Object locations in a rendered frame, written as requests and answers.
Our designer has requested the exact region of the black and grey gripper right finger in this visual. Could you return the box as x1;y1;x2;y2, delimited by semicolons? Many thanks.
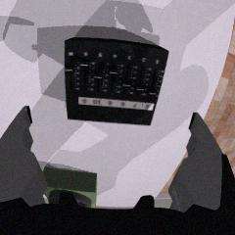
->
168;112;235;235

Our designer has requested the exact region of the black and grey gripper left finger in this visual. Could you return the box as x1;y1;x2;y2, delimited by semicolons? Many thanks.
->
0;106;47;235

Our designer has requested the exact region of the black lighting desk panel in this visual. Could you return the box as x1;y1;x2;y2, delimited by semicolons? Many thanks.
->
65;37;169;125

